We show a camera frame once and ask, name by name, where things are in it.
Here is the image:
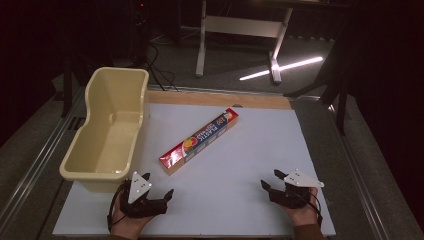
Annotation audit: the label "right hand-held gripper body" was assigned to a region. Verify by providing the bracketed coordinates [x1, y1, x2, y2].
[268, 168, 325, 210]

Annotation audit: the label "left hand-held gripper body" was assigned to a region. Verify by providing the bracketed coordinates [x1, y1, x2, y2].
[119, 171, 168, 220]

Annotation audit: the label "cream plastic tub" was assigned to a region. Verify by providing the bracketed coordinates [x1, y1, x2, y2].
[59, 66, 150, 194]

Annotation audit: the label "red and blue plastic wrap box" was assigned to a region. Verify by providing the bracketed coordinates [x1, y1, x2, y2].
[158, 107, 240, 176]

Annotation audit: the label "person's right hand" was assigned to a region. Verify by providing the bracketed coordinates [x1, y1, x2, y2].
[279, 186, 320, 228]

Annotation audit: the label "person's left hand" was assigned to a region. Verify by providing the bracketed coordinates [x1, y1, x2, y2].
[109, 196, 158, 240]

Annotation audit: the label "wooden board strip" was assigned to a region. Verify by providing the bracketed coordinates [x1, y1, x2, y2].
[146, 89, 293, 111]

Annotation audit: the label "black metal stand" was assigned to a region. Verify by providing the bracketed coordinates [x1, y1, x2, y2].
[284, 19, 355, 136]

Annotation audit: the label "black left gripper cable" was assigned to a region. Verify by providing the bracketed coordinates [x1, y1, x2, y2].
[106, 181, 129, 233]

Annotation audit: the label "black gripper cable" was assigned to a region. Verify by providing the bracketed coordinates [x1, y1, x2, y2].
[106, 181, 129, 233]
[308, 194, 324, 230]

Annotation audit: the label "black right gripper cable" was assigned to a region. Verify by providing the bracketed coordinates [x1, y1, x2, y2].
[308, 194, 324, 230]

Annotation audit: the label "metal rail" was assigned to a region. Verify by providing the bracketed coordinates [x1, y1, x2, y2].
[0, 87, 86, 231]
[327, 104, 424, 240]

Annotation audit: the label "black floor cables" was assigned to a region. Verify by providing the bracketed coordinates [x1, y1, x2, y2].
[141, 41, 180, 93]

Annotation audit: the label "white metal desk frame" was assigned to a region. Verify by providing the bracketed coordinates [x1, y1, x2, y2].
[195, 0, 295, 85]

